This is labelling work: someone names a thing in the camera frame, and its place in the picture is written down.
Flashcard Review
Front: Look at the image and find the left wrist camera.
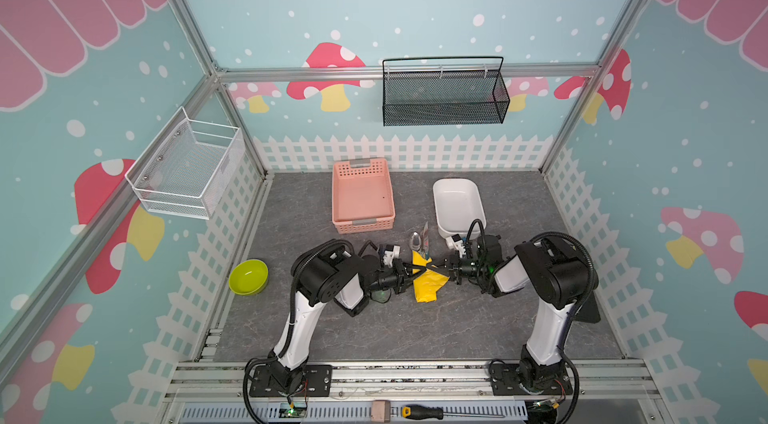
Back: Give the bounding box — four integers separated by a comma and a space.
379, 244, 400, 267

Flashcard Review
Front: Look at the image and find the black wire mesh basket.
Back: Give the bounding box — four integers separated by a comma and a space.
381, 56, 511, 127

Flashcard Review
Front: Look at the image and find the white wire mesh basket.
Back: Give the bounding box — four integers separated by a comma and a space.
125, 108, 245, 220

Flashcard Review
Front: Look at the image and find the pink plastic basket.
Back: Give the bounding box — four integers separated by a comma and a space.
332, 158, 396, 234

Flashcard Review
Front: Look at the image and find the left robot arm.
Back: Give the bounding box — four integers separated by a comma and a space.
242, 239, 427, 402

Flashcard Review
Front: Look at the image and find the fork with teal handle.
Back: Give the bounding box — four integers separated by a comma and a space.
420, 223, 430, 260

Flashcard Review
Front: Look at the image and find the yellow paper napkin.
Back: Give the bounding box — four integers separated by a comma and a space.
412, 252, 449, 303

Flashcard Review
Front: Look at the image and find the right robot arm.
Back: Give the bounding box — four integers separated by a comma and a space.
427, 230, 600, 401

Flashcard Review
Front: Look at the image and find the white plastic bin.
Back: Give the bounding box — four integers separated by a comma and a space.
433, 178, 486, 238

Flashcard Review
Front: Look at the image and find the yellow black screwdriver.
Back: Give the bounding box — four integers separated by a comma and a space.
401, 404, 505, 420

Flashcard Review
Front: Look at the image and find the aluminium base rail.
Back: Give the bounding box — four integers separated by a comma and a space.
155, 359, 673, 423

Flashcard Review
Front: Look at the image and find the black box yellow label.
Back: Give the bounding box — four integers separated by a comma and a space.
575, 293, 601, 324

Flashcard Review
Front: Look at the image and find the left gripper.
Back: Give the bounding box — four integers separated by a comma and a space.
366, 260, 427, 296

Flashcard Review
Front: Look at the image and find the green plastic bowl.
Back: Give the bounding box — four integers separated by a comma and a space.
228, 259, 269, 296

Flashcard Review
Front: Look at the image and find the spoon with teal handle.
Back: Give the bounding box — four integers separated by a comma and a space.
409, 232, 423, 253

